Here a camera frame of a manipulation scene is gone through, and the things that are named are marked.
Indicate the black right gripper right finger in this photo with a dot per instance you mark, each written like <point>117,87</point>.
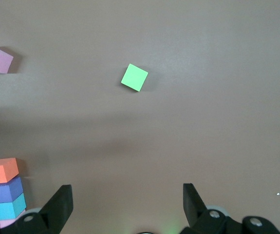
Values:
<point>193,204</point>

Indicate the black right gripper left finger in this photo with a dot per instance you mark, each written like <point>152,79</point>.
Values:
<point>57,209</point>

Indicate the teal foam block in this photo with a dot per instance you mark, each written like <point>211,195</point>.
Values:
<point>8,208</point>

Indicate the purple foam block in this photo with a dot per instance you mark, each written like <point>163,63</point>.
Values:
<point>5,191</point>

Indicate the orange foam block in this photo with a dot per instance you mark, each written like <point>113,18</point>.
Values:
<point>1,170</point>

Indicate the brown table cover mat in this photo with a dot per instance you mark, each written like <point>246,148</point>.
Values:
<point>203,122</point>

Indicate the green foam block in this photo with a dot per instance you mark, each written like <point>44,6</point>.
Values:
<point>134,77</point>

